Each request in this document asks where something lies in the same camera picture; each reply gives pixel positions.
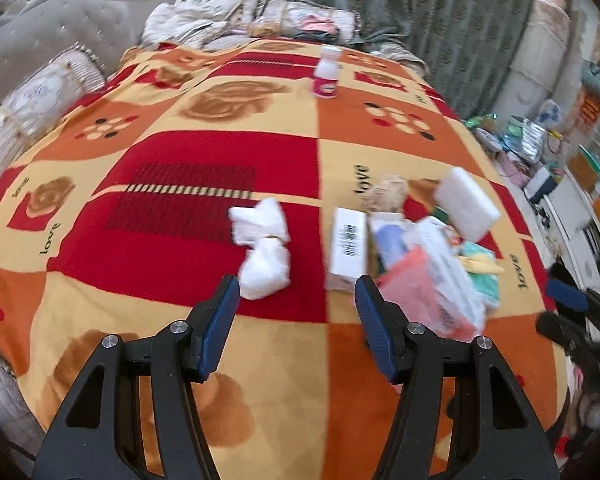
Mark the floral quilted pillow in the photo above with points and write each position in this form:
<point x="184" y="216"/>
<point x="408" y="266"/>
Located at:
<point x="305" y="20"/>
<point x="200" y="15"/>

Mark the white crumpled tissue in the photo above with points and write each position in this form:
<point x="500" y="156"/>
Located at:
<point x="265" y="265"/>

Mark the brown crumpled paper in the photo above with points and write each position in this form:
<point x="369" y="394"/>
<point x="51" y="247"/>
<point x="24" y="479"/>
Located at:
<point x="387" y="195"/>

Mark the green patterned curtain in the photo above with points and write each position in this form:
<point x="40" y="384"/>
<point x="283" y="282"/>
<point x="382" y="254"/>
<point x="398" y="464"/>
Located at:
<point x="405" y="10"/>

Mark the green and white carton box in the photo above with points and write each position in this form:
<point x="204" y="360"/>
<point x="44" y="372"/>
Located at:
<point x="347" y="255"/>

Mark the white foam block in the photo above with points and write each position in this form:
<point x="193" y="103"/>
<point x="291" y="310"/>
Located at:
<point x="467" y="207"/>

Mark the red orange printed blanket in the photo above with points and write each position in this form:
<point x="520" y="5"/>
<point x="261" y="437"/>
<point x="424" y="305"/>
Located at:
<point x="155" y="270"/>

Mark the white blue plastic bag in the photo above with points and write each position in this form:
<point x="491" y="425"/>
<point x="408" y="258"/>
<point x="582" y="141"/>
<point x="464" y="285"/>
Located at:
<point x="550" y="112"/>

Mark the green snack bag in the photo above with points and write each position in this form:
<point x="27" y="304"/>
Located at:
<point x="480" y="122"/>

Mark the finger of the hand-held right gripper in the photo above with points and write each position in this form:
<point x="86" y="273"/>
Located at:
<point x="567" y="296"/>
<point x="555" y="327"/>

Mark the white bottle pink label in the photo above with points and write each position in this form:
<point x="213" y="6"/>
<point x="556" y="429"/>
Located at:
<point x="326" y="77"/>

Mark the silver foil bag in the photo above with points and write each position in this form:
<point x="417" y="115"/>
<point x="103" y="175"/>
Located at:
<point x="530" y="137"/>

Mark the grey tufted sofa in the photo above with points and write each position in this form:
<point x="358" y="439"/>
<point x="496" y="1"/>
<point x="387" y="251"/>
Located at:
<point x="55" y="25"/>

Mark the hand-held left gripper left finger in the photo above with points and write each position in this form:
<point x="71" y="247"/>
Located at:
<point x="220" y="325"/>

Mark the blue and white box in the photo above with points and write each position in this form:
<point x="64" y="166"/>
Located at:
<point x="540" y="182"/>

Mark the white plastic packet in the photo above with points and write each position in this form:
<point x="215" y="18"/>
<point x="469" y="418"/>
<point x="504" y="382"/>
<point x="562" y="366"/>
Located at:
<point x="450" y="270"/>

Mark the white low cabinet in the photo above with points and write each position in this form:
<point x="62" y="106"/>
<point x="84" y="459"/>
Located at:
<point x="580" y="220"/>

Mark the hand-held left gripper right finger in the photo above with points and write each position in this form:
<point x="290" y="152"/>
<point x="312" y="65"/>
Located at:
<point x="375" y="325"/>

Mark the green and yellow packet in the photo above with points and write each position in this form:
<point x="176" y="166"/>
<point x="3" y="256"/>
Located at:
<point x="485" y="265"/>

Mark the striped beige pillow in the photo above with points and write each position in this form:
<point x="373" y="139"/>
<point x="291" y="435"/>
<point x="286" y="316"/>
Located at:
<point x="35" y="105"/>

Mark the small round stool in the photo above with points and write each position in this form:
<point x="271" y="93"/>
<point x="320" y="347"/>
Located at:
<point x="490" y="140"/>

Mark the pink plastic bag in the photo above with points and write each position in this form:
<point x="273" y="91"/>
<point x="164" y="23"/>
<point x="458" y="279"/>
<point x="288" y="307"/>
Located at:
<point x="410" y="280"/>

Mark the light blue packet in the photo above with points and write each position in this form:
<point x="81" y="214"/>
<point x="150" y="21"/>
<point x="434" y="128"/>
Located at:
<point x="392" y="245"/>

